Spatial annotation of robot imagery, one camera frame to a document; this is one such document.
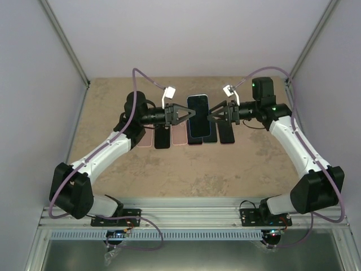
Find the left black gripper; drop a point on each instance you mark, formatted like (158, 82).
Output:
(170, 119)

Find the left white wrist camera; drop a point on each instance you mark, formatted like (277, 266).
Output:
(168, 94)

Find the small circuit board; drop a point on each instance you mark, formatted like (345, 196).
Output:
(275, 232)
(118, 234)

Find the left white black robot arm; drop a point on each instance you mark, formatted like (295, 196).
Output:
(72, 184)

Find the right small circuit board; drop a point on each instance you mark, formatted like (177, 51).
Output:
(275, 232)

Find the aluminium corner post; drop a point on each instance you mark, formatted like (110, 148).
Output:
(64, 40)
(322, 22)

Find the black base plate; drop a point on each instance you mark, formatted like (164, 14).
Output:
(128, 222)
(253, 217)

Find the black phone case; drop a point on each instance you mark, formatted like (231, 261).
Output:
(162, 137)

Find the left small circuit board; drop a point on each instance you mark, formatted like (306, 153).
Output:
(118, 234)

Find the phone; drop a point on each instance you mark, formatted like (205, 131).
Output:
(199, 124)
(226, 133)
(212, 138)

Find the light pink phone case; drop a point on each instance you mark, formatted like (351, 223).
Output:
(179, 134)

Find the clear plastic bag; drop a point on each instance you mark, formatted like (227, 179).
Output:
(111, 254)

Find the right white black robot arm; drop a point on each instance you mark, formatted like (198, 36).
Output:
(320, 183)

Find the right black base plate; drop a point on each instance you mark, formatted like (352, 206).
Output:
(253, 217)

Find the left aluminium corner post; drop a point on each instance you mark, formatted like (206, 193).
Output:
(64, 40)

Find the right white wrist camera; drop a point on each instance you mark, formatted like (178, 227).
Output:
(230, 91)

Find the right aluminium corner post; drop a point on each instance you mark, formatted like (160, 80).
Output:
(322, 22)

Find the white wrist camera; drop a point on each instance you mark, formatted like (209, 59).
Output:
(230, 91)
(168, 94)

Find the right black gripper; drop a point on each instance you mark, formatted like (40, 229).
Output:
(234, 112)

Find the black smartphone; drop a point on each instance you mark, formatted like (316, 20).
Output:
(194, 141)

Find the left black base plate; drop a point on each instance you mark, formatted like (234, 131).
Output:
(128, 222)

